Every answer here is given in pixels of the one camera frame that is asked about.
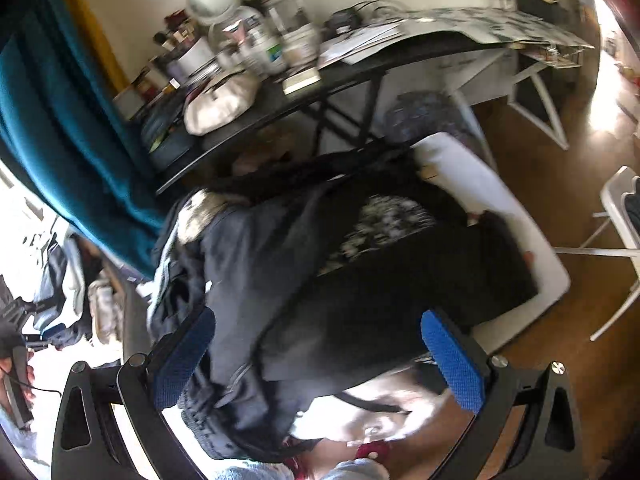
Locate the white handbag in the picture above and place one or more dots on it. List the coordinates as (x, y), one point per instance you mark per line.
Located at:
(220, 105)

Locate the white folding chair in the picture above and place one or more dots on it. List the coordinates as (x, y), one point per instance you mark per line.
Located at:
(620, 210)

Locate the black printed top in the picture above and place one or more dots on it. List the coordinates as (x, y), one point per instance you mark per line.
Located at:
(400, 290)

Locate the white bottle blue label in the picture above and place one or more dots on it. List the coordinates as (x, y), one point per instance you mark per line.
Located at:
(265, 42)

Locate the dark grey jacket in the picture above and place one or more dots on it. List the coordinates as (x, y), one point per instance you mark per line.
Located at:
(240, 260)

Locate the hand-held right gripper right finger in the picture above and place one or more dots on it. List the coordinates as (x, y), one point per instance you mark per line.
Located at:
(455, 365)

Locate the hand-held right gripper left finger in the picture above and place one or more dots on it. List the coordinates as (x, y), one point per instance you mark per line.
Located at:
(185, 355)

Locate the geometric patterned foam mat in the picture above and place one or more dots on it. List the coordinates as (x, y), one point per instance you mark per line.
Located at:
(500, 25)

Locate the white jar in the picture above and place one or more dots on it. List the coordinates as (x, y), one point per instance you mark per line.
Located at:
(300, 45)

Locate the small book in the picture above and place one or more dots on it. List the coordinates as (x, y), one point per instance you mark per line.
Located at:
(301, 82)

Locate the red slipper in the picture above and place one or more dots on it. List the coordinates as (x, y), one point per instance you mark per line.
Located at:
(372, 449)

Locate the white table frame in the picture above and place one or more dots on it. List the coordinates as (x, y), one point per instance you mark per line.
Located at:
(535, 105)

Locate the pile of clothes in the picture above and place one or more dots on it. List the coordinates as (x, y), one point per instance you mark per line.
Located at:
(70, 285)

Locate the person's left hand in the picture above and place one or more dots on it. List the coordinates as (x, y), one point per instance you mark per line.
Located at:
(31, 381)

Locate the stack of papers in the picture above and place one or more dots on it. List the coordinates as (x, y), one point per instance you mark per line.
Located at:
(360, 42)

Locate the dark patterned cushion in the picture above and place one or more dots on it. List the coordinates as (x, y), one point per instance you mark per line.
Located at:
(425, 115)

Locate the teal curtain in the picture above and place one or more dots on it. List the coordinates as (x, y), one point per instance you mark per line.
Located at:
(75, 125)

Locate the black desk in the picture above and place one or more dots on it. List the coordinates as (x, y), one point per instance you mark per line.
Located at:
(310, 95)

